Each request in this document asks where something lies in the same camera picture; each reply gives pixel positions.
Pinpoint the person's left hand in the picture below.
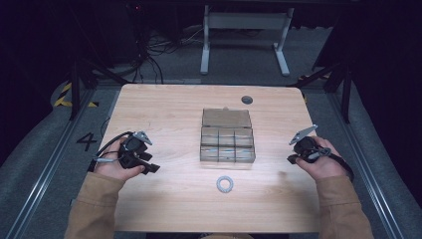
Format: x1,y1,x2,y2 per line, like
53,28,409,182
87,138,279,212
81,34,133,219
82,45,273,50
94,136,147,182

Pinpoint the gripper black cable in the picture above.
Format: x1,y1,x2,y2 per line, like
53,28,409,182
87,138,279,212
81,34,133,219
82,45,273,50
326,150,355,183
87,130,134,173

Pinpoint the clear plastic compartment box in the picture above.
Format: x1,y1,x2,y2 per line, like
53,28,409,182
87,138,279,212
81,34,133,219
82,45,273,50
199,107,257,164

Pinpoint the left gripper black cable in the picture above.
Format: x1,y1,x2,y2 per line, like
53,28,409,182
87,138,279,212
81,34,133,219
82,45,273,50
87,130,134,173

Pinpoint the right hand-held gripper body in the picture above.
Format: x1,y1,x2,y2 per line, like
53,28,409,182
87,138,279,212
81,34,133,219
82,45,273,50
289,123,332,164

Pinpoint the yellow black floor tape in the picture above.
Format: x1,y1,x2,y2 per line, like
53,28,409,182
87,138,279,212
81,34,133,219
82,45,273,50
53,82,100,109

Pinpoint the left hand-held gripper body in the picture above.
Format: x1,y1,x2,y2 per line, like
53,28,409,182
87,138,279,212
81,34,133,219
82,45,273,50
117,130,154,169

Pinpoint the metal floor rail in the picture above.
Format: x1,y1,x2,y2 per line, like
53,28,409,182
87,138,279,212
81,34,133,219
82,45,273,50
326,91,407,239
4,88,98,239

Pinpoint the white metal table frame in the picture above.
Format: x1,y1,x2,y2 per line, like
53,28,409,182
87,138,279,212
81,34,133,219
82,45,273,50
199,4,296,78

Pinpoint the tangle of black floor cables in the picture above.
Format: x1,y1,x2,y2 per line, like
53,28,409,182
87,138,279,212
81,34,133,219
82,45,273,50
108,24,207,85

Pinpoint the grey ring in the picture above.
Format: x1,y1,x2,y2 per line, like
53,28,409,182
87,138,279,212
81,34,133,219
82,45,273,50
216,175,235,194

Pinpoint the black metal stand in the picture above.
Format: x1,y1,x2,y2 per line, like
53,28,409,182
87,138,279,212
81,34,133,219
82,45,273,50
288,61,353,124
67,54,131,121

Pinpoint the person's right hand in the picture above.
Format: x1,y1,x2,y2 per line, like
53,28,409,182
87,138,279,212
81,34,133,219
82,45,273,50
295,135,350,182

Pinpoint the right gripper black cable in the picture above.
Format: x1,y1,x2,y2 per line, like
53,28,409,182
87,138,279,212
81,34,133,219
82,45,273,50
326,150,355,183

